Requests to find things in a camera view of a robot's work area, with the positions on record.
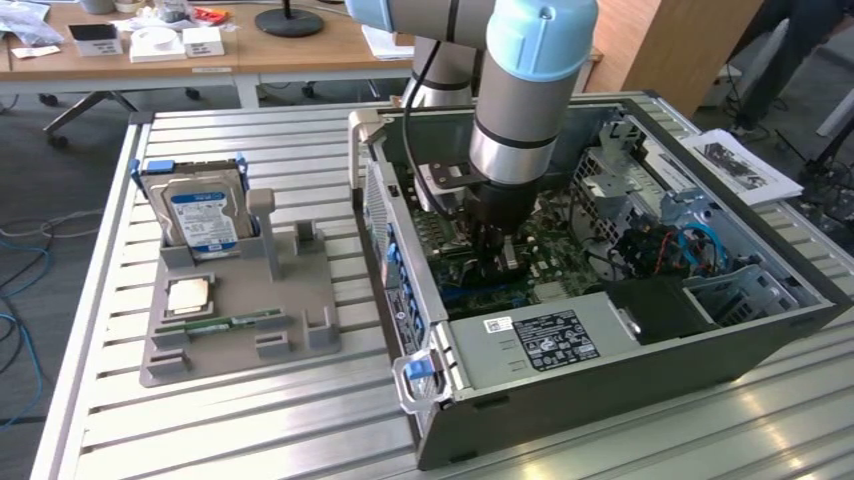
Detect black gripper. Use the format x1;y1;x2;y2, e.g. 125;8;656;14
472;182;541;281

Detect CPU socket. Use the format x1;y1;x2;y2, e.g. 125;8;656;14
450;212;477;247

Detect green motherboard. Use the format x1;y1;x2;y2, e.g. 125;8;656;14
400;172;622;321

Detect green RAM stick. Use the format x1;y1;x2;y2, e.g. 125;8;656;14
154;309;286;335
437;239;540;266

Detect perforated metal drive cage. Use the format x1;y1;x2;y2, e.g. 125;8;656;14
570;107;713;261

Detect grey power supply unit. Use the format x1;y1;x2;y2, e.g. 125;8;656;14
448;292;642;391

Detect printed paper stack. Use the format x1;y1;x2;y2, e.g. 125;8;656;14
680;128;807;206

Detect white papers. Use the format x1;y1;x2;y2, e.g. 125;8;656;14
361;23;417;62

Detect wooden cabinet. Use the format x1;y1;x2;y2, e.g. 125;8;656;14
586;0;767;116

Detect white floor box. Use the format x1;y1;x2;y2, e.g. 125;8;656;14
711;62;744;109

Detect dark grey open PC case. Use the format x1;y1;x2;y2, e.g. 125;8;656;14
348;89;854;471

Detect grey metal disk bay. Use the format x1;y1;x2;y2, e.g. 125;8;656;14
684;264;803;326

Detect grey plastic parts rack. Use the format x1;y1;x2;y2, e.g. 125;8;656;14
138;174;344;389

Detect wooden office desk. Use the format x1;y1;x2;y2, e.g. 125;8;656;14
0;2;243;149
237;0;606;109

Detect hard disk with blue label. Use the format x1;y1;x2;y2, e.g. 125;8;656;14
147;178;255;256

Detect black tripod stand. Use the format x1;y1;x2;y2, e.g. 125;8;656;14
777;89;854;231

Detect black round lamp base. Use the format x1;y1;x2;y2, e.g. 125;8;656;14
254;0;328;39

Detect person in dark trousers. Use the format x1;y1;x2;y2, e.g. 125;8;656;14
727;0;847;139

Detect silver CPU chip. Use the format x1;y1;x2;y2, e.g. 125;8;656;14
166;279;214;314

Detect blue plastic disk caddy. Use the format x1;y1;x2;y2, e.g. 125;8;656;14
131;157;250;201

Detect small white box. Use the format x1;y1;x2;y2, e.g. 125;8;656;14
181;25;226;59

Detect orange packet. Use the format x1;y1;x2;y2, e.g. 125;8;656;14
193;5;235;26

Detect white boxes on desk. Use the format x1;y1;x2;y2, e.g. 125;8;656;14
127;27;189;64

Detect white box with black top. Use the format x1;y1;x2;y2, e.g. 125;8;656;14
69;23;126;57

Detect white paper card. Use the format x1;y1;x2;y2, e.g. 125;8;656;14
10;44;63;60

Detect clear plastic bag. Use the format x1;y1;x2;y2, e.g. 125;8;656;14
0;12;69;49

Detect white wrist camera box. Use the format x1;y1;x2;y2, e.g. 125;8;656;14
412;159;489;214

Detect black wire bundle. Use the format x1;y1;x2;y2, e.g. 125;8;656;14
613;224;677;279

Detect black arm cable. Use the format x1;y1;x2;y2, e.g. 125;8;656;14
400;39;446;214

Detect blue wire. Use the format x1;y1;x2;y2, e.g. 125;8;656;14
673;222;733;276

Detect white table frame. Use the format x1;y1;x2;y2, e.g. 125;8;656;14
767;0;854;136

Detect blue floor cable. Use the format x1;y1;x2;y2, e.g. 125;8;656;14
0;239;53;431

